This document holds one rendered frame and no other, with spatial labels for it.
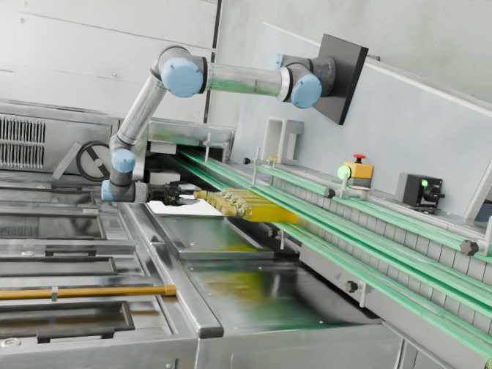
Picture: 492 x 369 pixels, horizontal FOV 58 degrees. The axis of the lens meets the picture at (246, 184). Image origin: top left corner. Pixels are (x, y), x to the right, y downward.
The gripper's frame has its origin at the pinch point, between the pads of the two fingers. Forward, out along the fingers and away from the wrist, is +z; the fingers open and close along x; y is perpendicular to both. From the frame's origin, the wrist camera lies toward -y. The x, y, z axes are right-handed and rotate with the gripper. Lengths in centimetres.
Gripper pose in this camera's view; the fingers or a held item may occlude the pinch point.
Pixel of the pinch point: (197, 194)
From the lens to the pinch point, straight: 171.6
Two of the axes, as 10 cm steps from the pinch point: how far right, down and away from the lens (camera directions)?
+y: 3.9, 1.8, -9.0
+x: 1.3, -9.8, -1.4
